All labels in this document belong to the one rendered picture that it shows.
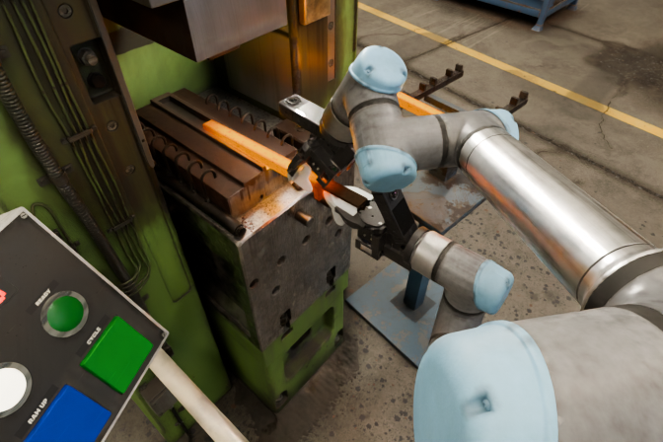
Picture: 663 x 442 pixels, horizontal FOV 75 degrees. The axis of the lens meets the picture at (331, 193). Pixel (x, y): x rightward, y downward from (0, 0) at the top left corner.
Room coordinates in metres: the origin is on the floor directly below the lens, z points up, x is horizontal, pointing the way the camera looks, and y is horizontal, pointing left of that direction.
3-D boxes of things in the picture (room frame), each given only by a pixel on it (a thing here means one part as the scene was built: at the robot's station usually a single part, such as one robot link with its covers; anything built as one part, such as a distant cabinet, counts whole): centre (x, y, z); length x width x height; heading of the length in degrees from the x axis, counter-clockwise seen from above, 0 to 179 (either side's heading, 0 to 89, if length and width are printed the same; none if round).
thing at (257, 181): (0.85, 0.30, 0.96); 0.42 x 0.20 x 0.09; 49
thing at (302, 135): (0.89, 0.07, 0.95); 0.12 x 0.08 x 0.06; 49
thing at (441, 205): (1.02, -0.34, 0.71); 0.40 x 0.30 x 0.02; 132
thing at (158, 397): (0.51, 0.47, 0.36); 0.09 x 0.07 x 0.12; 139
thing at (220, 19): (0.85, 0.30, 1.32); 0.42 x 0.20 x 0.10; 49
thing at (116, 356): (0.29, 0.30, 1.01); 0.07 x 0.05 x 0.07; 164
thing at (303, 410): (0.68, 0.11, 0.01); 0.58 x 0.39 x 0.01; 139
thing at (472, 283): (0.42, -0.23, 1.00); 0.11 x 0.08 x 0.09; 50
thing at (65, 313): (0.31, 0.34, 1.09); 0.05 x 0.03 x 0.04; 139
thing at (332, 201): (0.58, -0.01, 0.99); 0.09 x 0.03 x 0.06; 52
